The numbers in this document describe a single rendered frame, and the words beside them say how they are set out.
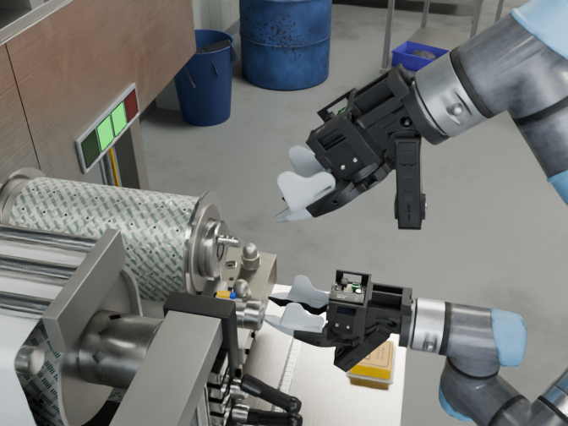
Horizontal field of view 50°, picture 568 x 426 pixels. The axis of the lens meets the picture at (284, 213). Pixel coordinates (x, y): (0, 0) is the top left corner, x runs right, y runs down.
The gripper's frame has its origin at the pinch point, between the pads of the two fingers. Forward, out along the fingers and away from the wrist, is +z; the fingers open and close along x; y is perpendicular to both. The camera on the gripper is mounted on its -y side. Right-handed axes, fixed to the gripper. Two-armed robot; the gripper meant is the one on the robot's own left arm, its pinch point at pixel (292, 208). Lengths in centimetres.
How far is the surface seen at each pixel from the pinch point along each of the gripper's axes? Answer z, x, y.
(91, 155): 44, -30, 16
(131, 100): 42, -49, 18
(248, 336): 17.0, 2.7, -12.1
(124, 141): 75, -78, 9
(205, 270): 13.9, 2.9, -0.4
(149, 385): -5.2, 34.8, 9.3
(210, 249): 11.4, 2.3, 1.6
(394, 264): 74, -150, -112
